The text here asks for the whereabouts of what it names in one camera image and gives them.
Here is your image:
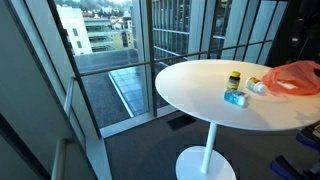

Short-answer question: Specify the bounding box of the pale window handrail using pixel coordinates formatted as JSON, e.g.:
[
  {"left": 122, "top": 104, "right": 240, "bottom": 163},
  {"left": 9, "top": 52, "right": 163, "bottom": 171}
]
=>
[{"left": 50, "top": 77, "right": 75, "bottom": 180}]

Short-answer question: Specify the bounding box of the white table pedestal base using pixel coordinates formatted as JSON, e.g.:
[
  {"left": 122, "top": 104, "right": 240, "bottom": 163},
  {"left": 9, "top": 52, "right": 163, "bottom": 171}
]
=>
[{"left": 175, "top": 121, "right": 238, "bottom": 180}]

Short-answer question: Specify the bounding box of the white bottle with orange label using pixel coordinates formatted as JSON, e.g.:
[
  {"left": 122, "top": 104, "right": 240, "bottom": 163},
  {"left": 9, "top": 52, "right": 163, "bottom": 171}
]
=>
[{"left": 245, "top": 76, "right": 269, "bottom": 95}]

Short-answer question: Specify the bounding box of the blue floor equipment piece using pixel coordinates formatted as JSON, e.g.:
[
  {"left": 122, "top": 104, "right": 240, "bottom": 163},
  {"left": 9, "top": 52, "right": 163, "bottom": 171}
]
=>
[
  {"left": 269, "top": 154, "right": 303, "bottom": 180},
  {"left": 295, "top": 130, "right": 320, "bottom": 152}
]

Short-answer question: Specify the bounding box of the dark metal window railing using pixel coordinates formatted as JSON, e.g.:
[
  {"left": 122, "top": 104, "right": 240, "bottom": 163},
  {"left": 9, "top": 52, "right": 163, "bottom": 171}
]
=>
[{"left": 79, "top": 39, "right": 278, "bottom": 78}]

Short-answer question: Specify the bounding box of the orange plastic bag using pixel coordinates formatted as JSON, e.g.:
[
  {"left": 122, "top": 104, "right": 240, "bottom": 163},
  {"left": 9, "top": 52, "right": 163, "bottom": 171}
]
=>
[{"left": 261, "top": 60, "right": 320, "bottom": 97}]

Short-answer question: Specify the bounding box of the brown bottle with yellow cap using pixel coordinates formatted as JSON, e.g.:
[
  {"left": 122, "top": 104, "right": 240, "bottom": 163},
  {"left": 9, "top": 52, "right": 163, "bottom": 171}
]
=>
[{"left": 227, "top": 70, "right": 242, "bottom": 91}]

